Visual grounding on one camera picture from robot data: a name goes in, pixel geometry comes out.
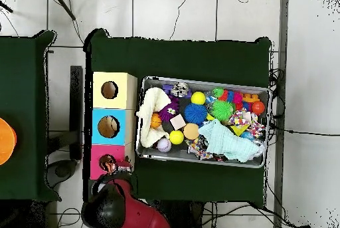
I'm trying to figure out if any orange striped plush toy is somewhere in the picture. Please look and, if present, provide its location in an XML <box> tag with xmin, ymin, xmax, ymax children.
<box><xmin>98</xmin><ymin>154</ymin><xmax>118</xmax><ymax>173</ymax></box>

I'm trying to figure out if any cream knit cloth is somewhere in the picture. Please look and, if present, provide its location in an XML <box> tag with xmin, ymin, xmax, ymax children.
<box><xmin>135</xmin><ymin>86</ymin><xmax>173</xmax><ymax>148</ymax></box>

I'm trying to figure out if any light blue knit cloth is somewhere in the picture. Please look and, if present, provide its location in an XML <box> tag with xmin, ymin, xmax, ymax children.
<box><xmin>198</xmin><ymin>119</ymin><xmax>264</xmax><ymax>163</ymax></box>

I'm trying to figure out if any wooden box with three holes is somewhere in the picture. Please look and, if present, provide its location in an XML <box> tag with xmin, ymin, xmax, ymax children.
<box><xmin>89</xmin><ymin>71</ymin><xmax>138</xmax><ymax>181</ymax></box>

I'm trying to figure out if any clear mesh bin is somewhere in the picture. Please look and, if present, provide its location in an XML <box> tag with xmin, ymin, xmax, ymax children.
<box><xmin>135</xmin><ymin>76</ymin><xmax>271</xmax><ymax>170</ymax></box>

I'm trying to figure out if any white printed ball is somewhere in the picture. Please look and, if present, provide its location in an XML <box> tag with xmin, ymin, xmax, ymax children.
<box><xmin>156</xmin><ymin>138</ymin><xmax>173</xmax><ymax>153</ymax></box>

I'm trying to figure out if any orange toy basketball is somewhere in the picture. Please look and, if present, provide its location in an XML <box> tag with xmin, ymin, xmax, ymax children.
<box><xmin>150</xmin><ymin>112</ymin><xmax>163</xmax><ymax>129</ymax></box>

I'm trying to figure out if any yellow ball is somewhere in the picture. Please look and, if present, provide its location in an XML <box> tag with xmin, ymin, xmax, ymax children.
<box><xmin>190</xmin><ymin>90</ymin><xmax>207</xmax><ymax>106</ymax></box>
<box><xmin>169</xmin><ymin>130</ymin><xmax>185</xmax><ymax>146</ymax></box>

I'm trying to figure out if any grey round base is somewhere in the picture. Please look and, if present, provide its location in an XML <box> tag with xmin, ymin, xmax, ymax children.
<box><xmin>46</xmin><ymin>158</ymin><xmax>78</xmax><ymax>189</ymax></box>

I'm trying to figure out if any purple spiky eyed toy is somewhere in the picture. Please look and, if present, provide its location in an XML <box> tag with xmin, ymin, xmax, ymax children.
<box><xmin>158</xmin><ymin>97</ymin><xmax>180</xmax><ymax>122</ymax></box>

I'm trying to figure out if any wooden cube block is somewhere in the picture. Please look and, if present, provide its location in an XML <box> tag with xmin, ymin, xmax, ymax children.
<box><xmin>169</xmin><ymin>114</ymin><xmax>187</xmax><ymax>131</ymax></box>

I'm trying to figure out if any orange round sponge disc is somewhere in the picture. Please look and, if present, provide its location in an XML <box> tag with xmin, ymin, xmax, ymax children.
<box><xmin>182</xmin><ymin>122</ymin><xmax>200</xmax><ymax>140</ymax></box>

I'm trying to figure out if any black upright panel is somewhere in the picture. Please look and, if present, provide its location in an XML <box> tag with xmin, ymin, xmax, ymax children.
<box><xmin>69</xmin><ymin>65</ymin><xmax>84</xmax><ymax>161</ymax></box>

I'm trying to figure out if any blue spiky eyed toy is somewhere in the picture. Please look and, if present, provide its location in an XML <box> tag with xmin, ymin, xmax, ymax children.
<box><xmin>183</xmin><ymin>102</ymin><xmax>209</xmax><ymax>126</ymax></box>

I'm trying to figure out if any plain green spiky ball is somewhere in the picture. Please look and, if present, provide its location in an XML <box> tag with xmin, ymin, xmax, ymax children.
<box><xmin>211</xmin><ymin>99</ymin><xmax>235</xmax><ymax>122</ymax></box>

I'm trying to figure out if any green covered side table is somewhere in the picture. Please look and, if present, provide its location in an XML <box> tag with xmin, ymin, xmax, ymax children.
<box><xmin>0</xmin><ymin>30</ymin><xmax>62</xmax><ymax>203</ymax></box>

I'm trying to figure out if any orange bowl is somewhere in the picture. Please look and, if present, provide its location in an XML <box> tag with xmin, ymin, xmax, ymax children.
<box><xmin>0</xmin><ymin>117</ymin><xmax>17</xmax><ymax>166</ymax></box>

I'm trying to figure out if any dark green table cloth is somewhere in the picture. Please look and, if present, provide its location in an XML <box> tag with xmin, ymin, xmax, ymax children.
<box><xmin>83</xmin><ymin>27</ymin><xmax>272</xmax><ymax>204</ymax></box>

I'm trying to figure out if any rainbow spiky caterpillar toy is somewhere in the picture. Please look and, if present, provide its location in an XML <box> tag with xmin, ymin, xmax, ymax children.
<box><xmin>212</xmin><ymin>86</ymin><xmax>253</xmax><ymax>112</ymax></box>

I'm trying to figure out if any red orange ball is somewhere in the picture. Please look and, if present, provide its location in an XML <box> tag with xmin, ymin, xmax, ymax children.
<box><xmin>251</xmin><ymin>100</ymin><xmax>266</xmax><ymax>115</ymax></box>

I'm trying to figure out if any black tripod leg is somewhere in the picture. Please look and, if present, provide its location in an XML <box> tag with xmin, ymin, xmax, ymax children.
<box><xmin>50</xmin><ymin>0</ymin><xmax>77</xmax><ymax>21</ymax></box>
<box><xmin>0</xmin><ymin>0</ymin><xmax>14</xmax><ymax>14</ymax></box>

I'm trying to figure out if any black cable bundle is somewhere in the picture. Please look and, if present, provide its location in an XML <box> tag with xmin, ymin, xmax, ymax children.
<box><xmin>268</xmin><ymin>67</ymin><xmax>286</xmax><ymax>118</ymax></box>

